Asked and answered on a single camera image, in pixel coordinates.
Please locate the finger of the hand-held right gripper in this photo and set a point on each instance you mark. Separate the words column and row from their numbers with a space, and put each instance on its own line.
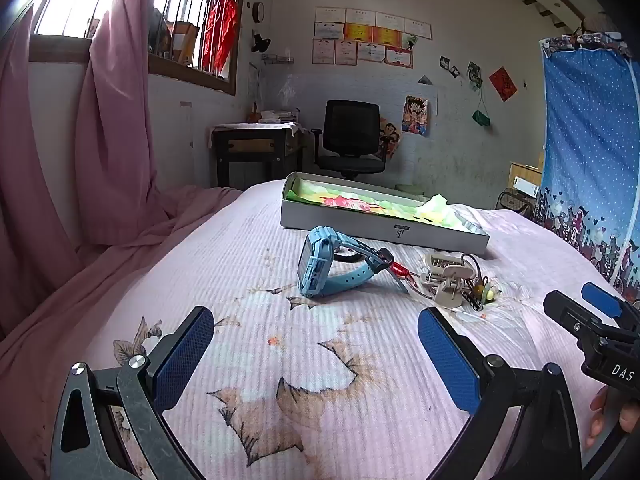
column 570, row 312
column 600, row 297

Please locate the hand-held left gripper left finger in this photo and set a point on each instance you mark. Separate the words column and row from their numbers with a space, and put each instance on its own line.
column 182, row 355

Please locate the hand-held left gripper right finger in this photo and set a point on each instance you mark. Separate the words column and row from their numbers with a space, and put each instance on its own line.
column 445, row 355

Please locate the beige hair claw clip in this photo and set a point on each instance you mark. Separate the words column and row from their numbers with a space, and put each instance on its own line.
column 450, row 277

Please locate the blue smartwatch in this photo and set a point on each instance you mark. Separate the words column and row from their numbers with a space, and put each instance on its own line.
column 315, row 260

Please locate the grey shallow cardboard box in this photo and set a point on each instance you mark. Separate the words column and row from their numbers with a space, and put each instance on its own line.
column 350, row 225

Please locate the person's right hand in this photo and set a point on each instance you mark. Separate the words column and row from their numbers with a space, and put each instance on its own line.
column 602, row 417

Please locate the wooden cabinet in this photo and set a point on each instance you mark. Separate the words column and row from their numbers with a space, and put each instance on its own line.
column 525, row 172

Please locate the blue dotted curtain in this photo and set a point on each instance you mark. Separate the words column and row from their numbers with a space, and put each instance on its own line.
column 585, row 135

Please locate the colourful paper lining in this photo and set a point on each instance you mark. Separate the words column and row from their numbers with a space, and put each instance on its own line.
column 350, row 200

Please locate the green hanging bag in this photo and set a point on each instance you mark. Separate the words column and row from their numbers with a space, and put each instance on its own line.
column 481, row 118

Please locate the dark wooden desk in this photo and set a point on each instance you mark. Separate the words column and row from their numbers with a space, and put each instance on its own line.
column 250, row 146

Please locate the pink curtain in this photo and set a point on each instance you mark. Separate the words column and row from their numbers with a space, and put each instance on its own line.
column 120, row 135

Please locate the red paper square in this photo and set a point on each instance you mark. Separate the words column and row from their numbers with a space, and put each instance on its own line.
column 503, row 83

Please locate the black office chair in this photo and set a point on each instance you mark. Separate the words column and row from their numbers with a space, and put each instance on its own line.
column 350, row 125

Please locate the stack of papers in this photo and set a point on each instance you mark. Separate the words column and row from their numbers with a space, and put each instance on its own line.
column 272, row 116

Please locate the brown cardboard carton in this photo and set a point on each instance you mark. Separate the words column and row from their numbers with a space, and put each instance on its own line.
column 182, row 42

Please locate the red hanging garment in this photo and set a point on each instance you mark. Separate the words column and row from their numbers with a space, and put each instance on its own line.
column 220, row 30

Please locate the barred window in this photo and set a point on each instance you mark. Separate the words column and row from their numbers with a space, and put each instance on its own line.
column 190, row 0

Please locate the orange figures wall poster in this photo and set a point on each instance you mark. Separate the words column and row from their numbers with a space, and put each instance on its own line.
column 390, row 137

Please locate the cartoon wall poster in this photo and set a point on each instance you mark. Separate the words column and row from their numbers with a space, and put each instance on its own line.
column 416, row 116

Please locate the green wall photo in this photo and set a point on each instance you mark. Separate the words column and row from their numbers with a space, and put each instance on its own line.
column 474, row 71

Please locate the small wall photo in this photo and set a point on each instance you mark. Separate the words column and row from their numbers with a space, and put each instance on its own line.
column 444, row 62
column 454, row 71

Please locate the group of wall certificates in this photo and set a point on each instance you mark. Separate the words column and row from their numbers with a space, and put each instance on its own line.
column 370, row 35

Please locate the round wall clock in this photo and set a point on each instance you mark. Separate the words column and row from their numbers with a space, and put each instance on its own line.
column 258, row 12

